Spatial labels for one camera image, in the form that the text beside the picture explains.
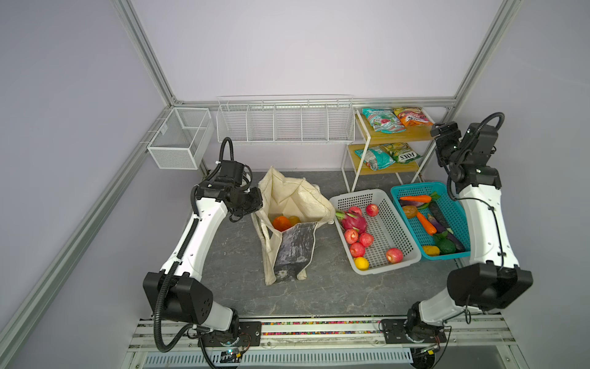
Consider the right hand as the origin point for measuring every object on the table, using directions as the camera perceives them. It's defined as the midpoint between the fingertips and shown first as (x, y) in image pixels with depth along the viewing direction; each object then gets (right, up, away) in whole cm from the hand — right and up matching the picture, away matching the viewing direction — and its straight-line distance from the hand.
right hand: (436, 132), depth 72 cm
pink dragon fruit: (-23, -30, +19) cm, 42 cm away
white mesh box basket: (-95, +5, +30) cm, 100 cm away
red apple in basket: (-24, -36, +15) cm, 46 cm away
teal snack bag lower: (-10, -4, +28) cm, 30 cm away
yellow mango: (-46, -30, +22) cm, 60 cm away
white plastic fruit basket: (-5, -41, +22) cm, 46 cm away
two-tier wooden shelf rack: (-20, -8, +30) cm, 37 cm away
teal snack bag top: (-11, +9, +17) cm, 22 cm away
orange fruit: (-51, -31, +17) cm, 62 cm away
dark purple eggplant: (+17, -30, +26) cm, 43 cm away
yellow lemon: (-21, -45, +12) cm, 51 cm away
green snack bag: (+2, -1, +30) cm, 31 cm away
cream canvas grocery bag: (-48, -40, +4) cm, 62 cm away
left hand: (-56, -24, +6) cm, 61 cm away
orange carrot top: (+11, -22, +32) cm, 40 cm away
